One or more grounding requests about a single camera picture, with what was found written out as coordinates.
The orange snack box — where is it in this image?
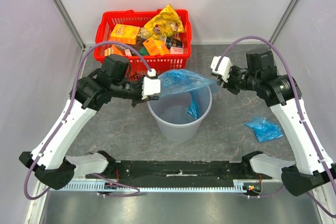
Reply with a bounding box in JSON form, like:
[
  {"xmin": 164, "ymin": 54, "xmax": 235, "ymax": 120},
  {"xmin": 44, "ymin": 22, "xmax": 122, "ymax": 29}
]
[{"xmin": 110, "ymin": 24, "xmax": 140, "ymax": 45}]

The blue trash bag roll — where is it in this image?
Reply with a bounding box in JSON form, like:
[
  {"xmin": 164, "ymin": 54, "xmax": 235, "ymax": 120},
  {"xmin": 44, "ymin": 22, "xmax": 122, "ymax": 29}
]
[{"xmin": 244, "ymin": 116, "xmax": 283, "ymax": 143}]

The small orange carton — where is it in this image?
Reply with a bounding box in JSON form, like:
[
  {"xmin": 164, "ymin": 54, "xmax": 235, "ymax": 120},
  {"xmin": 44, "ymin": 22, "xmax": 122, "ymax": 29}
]
[{"xmin": 143, "ymin": 38, "xmax": 170, "ymax": 56}]

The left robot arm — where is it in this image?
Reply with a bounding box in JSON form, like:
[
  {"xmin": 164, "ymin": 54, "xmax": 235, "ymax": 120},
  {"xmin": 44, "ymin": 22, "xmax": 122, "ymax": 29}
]
[{"xmin": 19, "ymin": 55, "xmax": 160, "ymax": 190}]

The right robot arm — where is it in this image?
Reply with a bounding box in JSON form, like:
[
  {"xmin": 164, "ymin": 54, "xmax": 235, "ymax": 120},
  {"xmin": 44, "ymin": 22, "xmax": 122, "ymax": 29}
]
[{"xmin": 211, "ymin": 48, "xmax": 335, "ymax": 196}]

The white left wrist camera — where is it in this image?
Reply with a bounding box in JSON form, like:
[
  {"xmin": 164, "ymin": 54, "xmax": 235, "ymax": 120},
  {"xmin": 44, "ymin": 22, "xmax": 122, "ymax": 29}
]
[{"xmin": 142, "ymin": 68, "xmax": 161, "ymax": 100}]

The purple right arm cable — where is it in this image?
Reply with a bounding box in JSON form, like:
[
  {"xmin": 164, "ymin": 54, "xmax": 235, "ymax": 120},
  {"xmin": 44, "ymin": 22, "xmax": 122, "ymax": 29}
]
[{"xmin": 219, "ymin": 36, "xmax": 336, "ymax": 218}]

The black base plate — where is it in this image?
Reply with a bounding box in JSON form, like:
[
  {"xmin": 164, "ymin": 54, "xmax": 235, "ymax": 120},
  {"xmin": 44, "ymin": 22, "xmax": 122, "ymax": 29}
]
[{"xmin": 100, "ymin": 161, "xmax": 271, "ymax": 188}]

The orange striped packet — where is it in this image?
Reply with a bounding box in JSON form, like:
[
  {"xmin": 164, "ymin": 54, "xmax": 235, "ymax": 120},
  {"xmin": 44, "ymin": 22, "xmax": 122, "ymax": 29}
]
[{"xmin": 104, "ymin": 45, "xmax": 125, "ymax": 57}]

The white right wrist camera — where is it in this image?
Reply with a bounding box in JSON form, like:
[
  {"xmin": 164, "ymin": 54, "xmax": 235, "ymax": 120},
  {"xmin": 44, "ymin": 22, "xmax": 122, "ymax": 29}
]
[{"xmin": 211, "ymin": 56, "xmax": 233, "ymax": 83}]

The green packet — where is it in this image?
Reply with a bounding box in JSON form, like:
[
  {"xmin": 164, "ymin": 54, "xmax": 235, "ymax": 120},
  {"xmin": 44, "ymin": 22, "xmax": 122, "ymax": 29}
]
[{"xmin": 138, "ymin": 46, "xmax": 150, "ymax": 56}]

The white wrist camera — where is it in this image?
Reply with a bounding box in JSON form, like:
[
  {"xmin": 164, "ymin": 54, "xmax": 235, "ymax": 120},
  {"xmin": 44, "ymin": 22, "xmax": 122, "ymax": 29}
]
[
  {"xmin": 142, "ymin": 68, "xmax": 161, "ymax": 100},
  {"xmin": 211, "ymin": 56, "xmax": 233, "ymax": 83}
]

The grey slotted cable duct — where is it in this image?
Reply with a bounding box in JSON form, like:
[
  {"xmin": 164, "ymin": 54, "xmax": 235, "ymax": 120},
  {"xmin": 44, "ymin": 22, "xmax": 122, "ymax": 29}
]
[{"xmin": 59, "ymin": 179, "xmax": 257, "ymax": 193}]

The grey plastic trash bin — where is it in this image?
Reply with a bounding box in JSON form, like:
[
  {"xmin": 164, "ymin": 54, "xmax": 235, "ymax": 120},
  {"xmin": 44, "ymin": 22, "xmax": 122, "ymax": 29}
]
[{"xmin": 148, "ymin": 87, "xmax": 213, "ymax": 142}]

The torn blue trash bag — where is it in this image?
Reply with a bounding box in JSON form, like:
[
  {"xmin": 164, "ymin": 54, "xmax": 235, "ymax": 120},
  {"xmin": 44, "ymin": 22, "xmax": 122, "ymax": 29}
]
[{"xmin": 159, "ymin": 69, "xmax": 219, "ymax": 119}]

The yellow chips bag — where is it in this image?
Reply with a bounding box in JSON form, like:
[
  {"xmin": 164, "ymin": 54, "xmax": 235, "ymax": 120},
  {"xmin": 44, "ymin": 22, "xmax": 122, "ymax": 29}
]
[{"xmin": 139, "ymin": 4, "xmax": 184, "ymax": 40}]

